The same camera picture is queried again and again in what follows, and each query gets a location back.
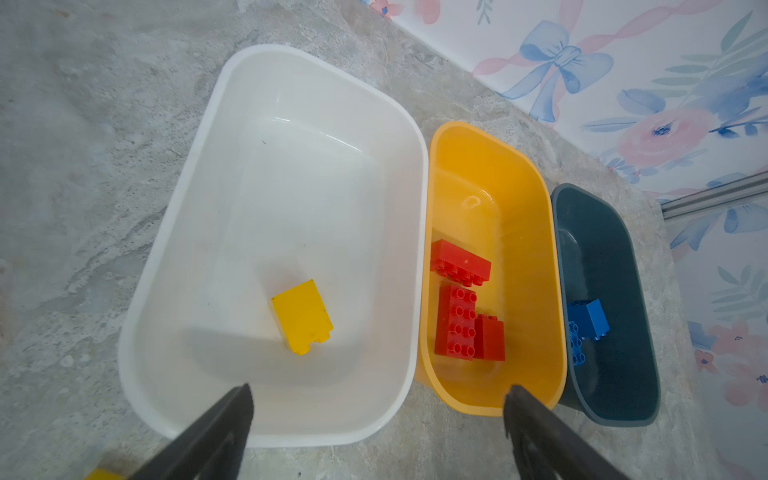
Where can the right aluminium corner post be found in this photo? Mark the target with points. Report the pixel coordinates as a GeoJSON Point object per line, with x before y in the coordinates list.
{"type": "Point", "coordinates": [719, 196]}

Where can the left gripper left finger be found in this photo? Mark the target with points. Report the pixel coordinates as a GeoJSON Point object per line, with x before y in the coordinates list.
{"type": "Point", "coordinates": [210, 448]}

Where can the dark teal plastic container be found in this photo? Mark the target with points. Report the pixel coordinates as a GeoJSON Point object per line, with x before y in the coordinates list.
{"type": "Point", "coordinates": [618, 385]}

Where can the small yellow lego brick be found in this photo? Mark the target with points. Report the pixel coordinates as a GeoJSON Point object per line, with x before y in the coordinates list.
{"type": "Point", "coordinates": [303, 317]}

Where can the yellow plastic container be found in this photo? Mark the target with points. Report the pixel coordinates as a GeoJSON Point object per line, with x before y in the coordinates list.
{"type": "Point", "coordinates": [491, 200]}

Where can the white plastic container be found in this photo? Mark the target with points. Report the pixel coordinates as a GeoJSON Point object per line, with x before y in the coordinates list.
{"type": "Point", "coordinates": [298, 171]}

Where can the blue lego brick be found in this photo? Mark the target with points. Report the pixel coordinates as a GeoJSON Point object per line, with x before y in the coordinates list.
{"type": "Point", "coordinates": [575, 343]}
{"type": "Point", "coordinates": [589, 317]}

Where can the red lego brick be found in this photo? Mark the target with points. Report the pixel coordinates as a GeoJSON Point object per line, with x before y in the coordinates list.
{"type": "Point", "coordinates": [455, 331]}
{"type": "Point", "coordinates": [459, 265]}

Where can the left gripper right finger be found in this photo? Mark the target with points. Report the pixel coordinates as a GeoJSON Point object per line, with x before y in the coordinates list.
{"type": "Point", "coordinates": [544, 447]}

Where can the red block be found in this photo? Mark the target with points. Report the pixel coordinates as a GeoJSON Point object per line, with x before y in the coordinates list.
{"type": "Point", "coordinates": [489, 342]}

